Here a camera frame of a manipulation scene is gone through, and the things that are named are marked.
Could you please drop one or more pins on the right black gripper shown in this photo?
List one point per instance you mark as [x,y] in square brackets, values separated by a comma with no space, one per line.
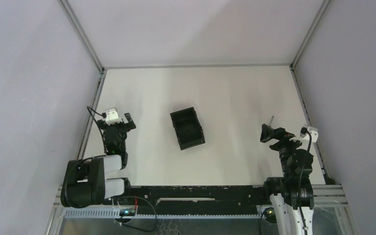
[268,132]

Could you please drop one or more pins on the black plastic bin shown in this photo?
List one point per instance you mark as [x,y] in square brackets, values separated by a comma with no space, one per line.
[188,129]

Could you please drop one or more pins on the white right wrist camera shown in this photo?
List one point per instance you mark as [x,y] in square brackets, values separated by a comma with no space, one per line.
[308,134]

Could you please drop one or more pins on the left controller board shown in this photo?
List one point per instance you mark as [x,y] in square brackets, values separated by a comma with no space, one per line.
[127,212]

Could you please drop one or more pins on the aluminium frame rail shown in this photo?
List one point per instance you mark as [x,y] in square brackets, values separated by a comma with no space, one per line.
[304,104]
[91,116]

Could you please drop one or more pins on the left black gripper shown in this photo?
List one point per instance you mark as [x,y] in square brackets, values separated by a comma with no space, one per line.
[120,126]

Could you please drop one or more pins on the right controller board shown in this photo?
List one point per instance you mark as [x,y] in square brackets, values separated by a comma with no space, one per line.
[268,215]

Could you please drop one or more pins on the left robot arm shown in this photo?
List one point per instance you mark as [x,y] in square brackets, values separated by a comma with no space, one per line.
[86,182]

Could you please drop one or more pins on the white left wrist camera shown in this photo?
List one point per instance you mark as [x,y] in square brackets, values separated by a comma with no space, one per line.
[112,117]

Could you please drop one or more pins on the aluminium frame right rail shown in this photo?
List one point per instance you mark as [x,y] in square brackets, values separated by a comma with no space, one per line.
[304,104]

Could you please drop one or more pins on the aluminium frame left rail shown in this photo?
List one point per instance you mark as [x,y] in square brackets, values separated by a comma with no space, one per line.
[91,116]

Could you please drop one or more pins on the controller board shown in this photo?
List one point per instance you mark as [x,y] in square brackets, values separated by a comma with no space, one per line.
[127,212]
[268,215]

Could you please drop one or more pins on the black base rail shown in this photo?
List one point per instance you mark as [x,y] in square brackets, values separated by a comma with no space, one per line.
[200,200]

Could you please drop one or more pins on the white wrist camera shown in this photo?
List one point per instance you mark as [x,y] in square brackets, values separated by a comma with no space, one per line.
[308,134]
[112,117]

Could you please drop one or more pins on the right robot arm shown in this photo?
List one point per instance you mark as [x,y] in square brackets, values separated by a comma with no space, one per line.
[291,195]

